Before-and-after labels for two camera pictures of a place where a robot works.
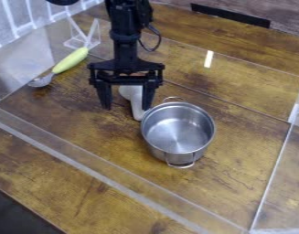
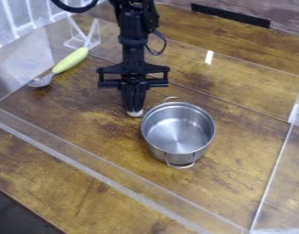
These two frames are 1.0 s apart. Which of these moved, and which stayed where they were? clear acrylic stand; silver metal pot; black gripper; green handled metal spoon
Moved: black gripper
Stayed: silver metal pot; clear acrylic stand; green handled metal spoon
